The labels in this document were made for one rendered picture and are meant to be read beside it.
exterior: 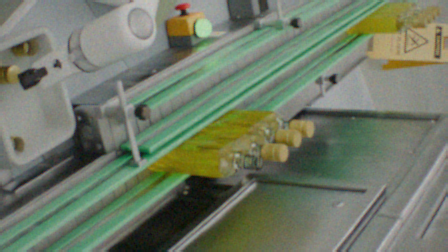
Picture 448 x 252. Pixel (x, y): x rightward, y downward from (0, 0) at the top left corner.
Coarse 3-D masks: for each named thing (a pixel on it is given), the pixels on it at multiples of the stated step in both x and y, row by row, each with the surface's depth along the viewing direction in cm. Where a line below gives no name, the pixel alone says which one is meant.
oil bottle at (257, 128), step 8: (216, 120) 144; (224, 120) 143; (232, 120) 143; (240, 120) 142; (248, 120) 141; (256, 120) 140; (208, 128) 142; (216, 128) 141; (224, 128) 140; (232, 128) 139; (240, 128) 138; (248, 128) 136; (256, 128) 136; (264, 128) 137; (256, 136) 136; (264, 136) 136
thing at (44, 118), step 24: (0, 48) 111; (48, 48) 122; (0, 96) 120; (24, 96) 125; (48, 96) 127; (0, 120) 112; (24, 120) 125; (48, 120) 130; (72, 120) 127; (48, 144) 122
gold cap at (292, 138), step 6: (276, 132) 135; (282, 132) 134; (288, 132) 133; (294, 132) 133; (276, 138) 134; (282, 138) 134; (288, 138) 133; (294, 138) 133; (300, 138) 135; (282, 144) 134; (288, 144) 133; (294, 144) 133
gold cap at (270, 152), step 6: (264, 144) 131; (270, 144) 130; (276, 144) 130; (264, 150) 130; (270, 150) 129; (276, 150) 129; (282, 150) 129; (264, 156) 130; (270, 156) 129; (276, 156) 129; (282, 156) 129
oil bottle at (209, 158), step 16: (192, 144) 134; (208, 144) 132; (224, 144) 130; (160, 160) 137; (176, 160) 134; (192, 160) 132; (208, 160) 129; (224, 160) 127; (208, 176) 131; (224, 176) 129
